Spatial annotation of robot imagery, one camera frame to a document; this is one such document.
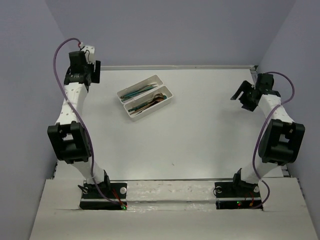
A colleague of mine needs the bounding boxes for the teal plastic knife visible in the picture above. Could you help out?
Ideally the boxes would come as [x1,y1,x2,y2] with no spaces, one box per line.
[121,93,139,102]
[123,84,156,96]

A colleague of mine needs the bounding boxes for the white front utensil tray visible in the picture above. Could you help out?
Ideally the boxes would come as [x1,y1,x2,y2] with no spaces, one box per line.
[123,85,174,122]

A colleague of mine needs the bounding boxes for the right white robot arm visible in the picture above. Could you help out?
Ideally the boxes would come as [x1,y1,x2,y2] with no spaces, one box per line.
[230,71,305,196]

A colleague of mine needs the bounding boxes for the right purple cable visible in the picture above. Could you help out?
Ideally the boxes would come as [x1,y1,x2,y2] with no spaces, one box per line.
[251,71,296,208]

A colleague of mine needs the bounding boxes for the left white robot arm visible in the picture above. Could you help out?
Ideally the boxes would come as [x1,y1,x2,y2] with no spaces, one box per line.
[47,50,111,198]

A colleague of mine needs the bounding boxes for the gold spoon teal handle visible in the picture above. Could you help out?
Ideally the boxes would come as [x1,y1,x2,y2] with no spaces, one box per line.
[153,93,164,98]

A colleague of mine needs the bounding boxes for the copper round spoon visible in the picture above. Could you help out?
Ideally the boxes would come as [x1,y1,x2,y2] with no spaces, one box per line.
[135,96,167,114]

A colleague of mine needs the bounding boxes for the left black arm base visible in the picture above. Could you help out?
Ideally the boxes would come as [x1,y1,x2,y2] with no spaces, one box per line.
[77,172,128,211]

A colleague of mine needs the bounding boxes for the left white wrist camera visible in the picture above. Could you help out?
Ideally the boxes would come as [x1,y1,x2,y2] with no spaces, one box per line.
[79,43,96,64]

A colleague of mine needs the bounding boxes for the silver spoon teal handle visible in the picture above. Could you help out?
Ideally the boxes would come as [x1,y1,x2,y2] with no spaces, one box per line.
[128,102,155,114]

